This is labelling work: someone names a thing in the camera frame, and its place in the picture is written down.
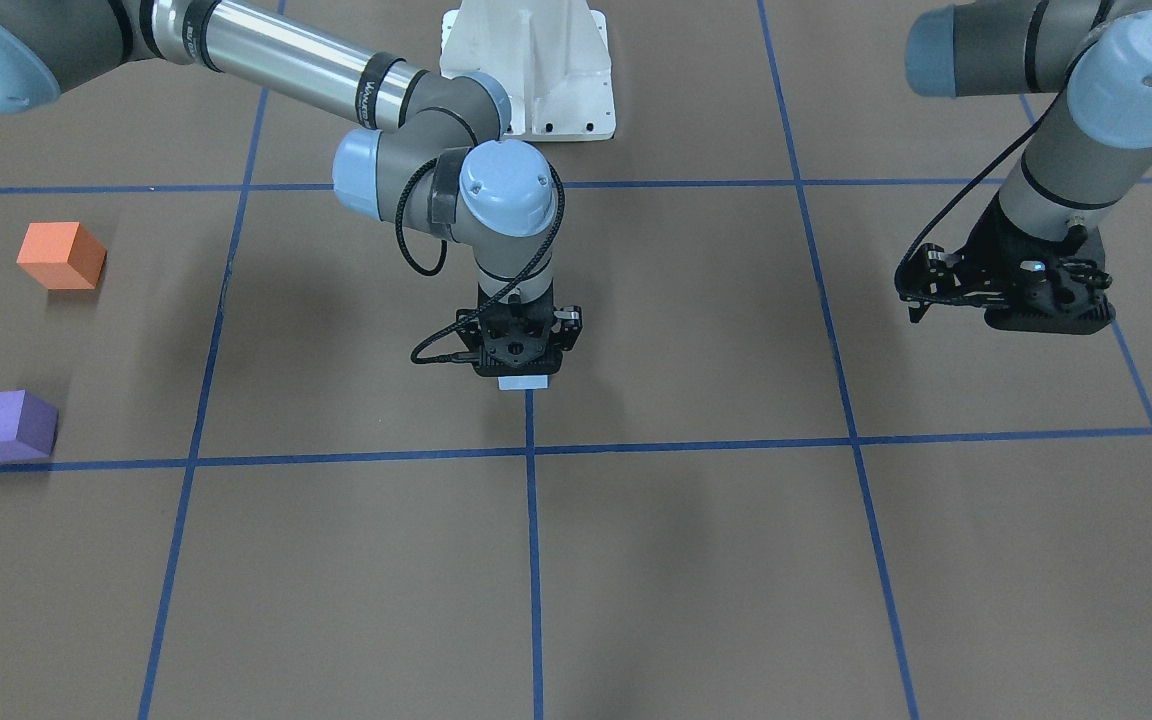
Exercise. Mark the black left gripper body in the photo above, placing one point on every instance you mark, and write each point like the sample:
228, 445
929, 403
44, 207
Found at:
984, 240

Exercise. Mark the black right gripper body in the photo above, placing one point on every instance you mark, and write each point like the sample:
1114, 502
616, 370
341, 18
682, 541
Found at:
569, 327

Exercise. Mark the light blue foam block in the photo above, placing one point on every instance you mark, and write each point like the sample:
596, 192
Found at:
523, 382

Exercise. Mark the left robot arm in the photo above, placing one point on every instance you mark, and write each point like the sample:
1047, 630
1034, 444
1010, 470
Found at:
1094, 142

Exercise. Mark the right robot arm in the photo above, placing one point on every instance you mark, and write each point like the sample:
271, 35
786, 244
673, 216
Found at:
427, 155

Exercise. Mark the orange foam block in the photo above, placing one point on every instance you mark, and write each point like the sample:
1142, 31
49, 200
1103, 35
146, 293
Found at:
62, 256

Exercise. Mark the purple foam block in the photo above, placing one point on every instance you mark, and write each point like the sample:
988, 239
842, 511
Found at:
28, 426

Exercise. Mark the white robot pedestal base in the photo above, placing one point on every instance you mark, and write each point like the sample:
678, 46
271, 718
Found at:
551, 57

